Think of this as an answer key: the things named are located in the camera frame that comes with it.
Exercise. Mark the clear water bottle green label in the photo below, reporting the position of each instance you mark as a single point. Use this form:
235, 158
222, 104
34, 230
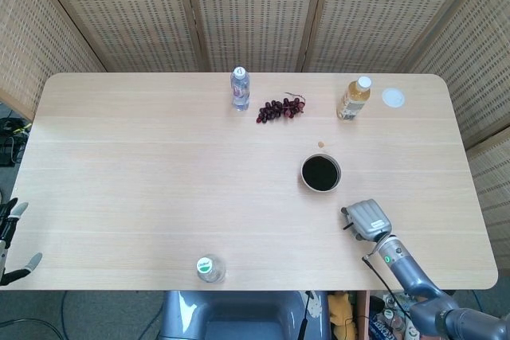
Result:
207, 268

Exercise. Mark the yellow cloth item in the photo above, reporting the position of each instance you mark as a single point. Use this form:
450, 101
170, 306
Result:
342, 312

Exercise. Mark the clear water bottle pink label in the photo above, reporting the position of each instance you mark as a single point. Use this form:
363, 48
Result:
240, 93

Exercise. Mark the white round disc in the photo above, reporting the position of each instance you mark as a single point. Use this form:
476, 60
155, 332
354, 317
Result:
393, 97

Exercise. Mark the bunch of red grapes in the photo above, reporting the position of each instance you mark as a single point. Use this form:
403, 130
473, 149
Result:
275, 109

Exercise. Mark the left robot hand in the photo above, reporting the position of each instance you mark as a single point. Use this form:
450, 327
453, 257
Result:
3, 260

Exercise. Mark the yellow tea bottle white cap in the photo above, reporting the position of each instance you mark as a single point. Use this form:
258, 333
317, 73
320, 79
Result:
354, 99

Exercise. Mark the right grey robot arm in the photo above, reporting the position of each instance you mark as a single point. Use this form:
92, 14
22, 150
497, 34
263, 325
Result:
414, 276

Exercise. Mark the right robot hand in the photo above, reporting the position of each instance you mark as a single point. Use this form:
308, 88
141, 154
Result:
368, 220

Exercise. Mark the woven bamboo folding screen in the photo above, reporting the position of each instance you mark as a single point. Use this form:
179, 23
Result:
255, 9

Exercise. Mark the white bracket plate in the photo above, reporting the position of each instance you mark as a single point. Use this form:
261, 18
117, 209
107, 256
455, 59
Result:
316, 308

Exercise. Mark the white bowl of coffee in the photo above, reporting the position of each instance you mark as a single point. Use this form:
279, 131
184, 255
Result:
320, 173

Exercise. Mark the brown wooden panel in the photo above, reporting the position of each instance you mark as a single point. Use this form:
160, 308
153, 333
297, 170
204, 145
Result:
362, 316

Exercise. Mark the assorted drink cans pile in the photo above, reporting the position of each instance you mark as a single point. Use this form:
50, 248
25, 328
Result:
384, 320

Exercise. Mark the grey robot torso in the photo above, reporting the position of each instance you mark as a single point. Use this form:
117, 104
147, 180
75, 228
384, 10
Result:
239, 316

